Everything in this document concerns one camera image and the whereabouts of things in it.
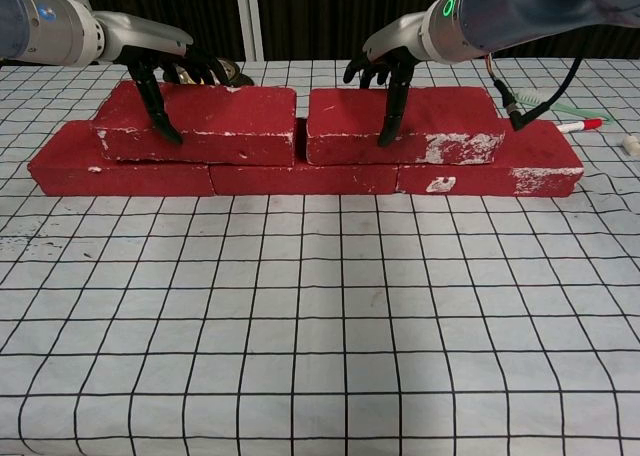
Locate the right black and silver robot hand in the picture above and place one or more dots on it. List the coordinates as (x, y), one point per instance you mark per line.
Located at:
(400, 33)

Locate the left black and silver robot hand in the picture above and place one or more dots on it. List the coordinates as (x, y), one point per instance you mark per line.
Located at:
(140, 33)

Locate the red brick with white scuffed side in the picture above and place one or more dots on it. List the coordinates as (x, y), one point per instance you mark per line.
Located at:
(450, 108)

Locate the red brick with chipped edges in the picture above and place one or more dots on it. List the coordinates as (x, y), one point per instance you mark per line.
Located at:
(225, 113)

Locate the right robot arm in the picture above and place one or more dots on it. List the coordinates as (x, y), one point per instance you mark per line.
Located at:
(500, 16)

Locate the red brick with white patches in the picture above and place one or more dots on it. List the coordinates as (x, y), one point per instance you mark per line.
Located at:
(540, 146)

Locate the white marker with red cap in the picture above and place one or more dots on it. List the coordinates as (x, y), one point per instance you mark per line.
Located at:
(580, 125)

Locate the small white eraser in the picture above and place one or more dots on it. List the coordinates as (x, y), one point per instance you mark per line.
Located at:
(631, 145)

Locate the white black grid tablecloth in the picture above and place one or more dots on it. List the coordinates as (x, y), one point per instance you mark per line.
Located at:
(320, 351)

